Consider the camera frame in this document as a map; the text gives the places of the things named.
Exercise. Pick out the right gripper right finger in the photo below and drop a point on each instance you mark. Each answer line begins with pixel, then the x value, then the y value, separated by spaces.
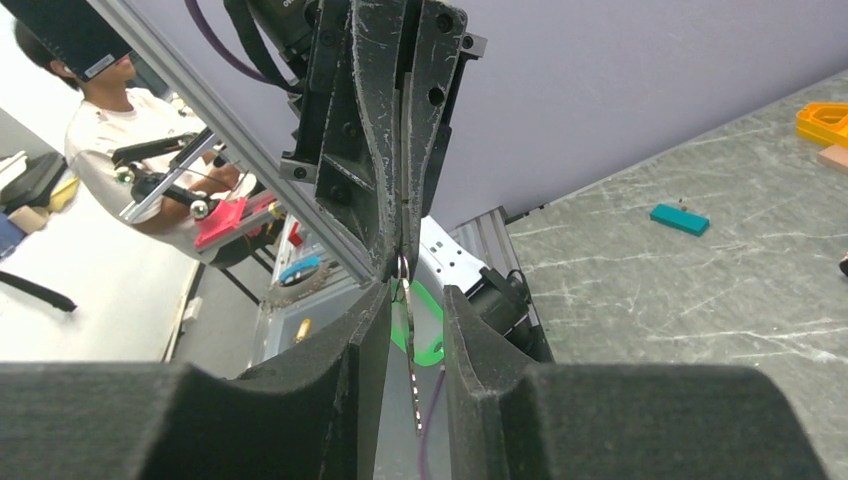
pixel 511 417

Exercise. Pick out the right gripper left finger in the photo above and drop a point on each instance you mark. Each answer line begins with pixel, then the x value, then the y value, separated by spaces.
pixel 311 412

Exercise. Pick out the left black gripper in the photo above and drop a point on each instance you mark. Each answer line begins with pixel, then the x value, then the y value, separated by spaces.
pixel 374 86

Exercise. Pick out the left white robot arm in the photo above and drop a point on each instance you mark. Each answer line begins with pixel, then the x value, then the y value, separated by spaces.
pixel 501 299

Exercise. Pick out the key tags on floor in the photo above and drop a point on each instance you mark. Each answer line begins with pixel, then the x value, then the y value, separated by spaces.
pixel 302 331

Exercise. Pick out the teal rectangular block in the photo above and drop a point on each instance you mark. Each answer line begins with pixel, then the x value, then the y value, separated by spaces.
pixel 680 220

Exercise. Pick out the light wooden block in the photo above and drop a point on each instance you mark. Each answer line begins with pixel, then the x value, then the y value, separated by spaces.
pixel 835 157

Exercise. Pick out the orange triangle toy block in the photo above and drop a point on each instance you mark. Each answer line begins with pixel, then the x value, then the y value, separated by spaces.
pixel 824 123

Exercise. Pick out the aluminium frame bar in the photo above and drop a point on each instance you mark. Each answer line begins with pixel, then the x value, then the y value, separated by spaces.
pixel 253 119

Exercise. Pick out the pink fixture on frame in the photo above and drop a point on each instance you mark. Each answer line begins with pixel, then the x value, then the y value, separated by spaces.
pixel 214 219

